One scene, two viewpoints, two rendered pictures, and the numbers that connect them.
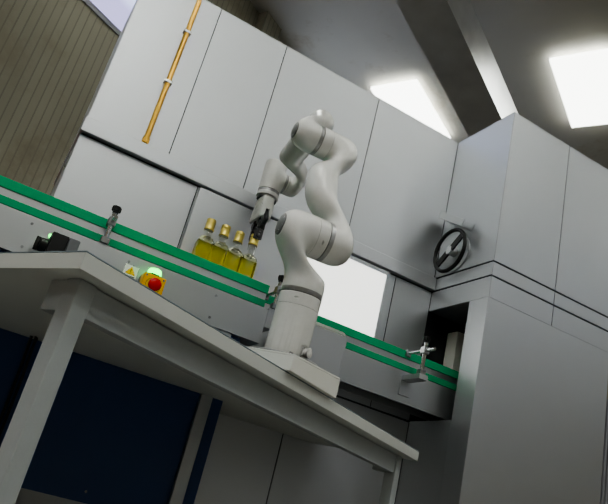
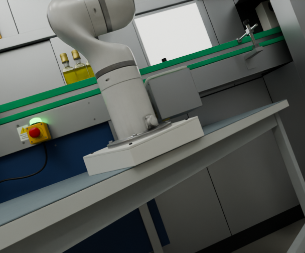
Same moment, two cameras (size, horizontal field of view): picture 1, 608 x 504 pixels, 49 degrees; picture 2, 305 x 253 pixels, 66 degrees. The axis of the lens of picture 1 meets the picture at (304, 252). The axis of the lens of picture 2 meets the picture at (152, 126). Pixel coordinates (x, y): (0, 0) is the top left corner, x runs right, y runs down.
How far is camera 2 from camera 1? 1.27 m
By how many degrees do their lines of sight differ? 24
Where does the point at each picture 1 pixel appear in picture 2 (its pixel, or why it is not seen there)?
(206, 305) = (87, 113)
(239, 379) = (87, 217)
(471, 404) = (304, 42)
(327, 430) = (215, 153)
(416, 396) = (260, 62)
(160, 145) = (10, 33)
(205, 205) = (60, 47)
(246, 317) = not seen: hidden behind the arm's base
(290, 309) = (110, 94)
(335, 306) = (177, 45)
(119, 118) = not seen: outside the picture
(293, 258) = (81, 47)
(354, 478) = not seen: hidden behind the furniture
